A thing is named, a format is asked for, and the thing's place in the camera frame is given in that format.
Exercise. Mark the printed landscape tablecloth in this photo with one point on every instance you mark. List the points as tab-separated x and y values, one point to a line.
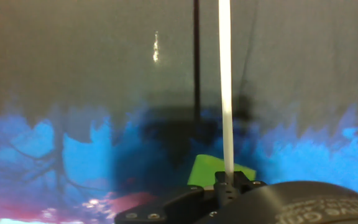
73	62

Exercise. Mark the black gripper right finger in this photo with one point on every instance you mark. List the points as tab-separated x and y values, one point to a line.
244	182

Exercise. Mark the green flag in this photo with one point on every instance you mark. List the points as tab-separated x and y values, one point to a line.
225	93

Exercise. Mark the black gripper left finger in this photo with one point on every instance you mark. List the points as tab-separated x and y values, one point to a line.
172	202

